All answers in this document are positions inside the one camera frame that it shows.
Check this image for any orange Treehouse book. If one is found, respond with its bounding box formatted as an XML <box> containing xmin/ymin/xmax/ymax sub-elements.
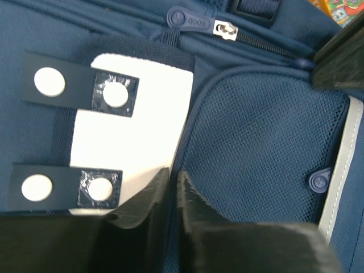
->
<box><xmin>309</xmin><ymin>0</ymin><xmax>363</xmax><ymax>27</ymax></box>

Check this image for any navy blue student backpack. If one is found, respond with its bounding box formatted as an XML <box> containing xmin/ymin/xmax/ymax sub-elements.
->
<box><xmin>1</xmin><ymin>1</ymin><xmax>363</xmax><ymax>272</ymax></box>

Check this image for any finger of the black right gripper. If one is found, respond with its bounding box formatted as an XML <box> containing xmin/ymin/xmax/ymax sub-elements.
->
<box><xmin>312</xmin><ymin>13</ymin><xmax>363</xmax><ymax>89</ymax></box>

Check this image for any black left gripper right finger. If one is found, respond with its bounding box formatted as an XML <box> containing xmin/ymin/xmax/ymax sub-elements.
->
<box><xmin>177</xmin><ymin>169</ymin><xmax>341</xmax><ymax>272</ymax></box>

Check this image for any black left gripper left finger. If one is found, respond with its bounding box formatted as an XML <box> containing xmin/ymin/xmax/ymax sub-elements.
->
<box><xmin>1</xmin><ymin>168</ymin><xmax>170</xmax><ymax>272</ymax></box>

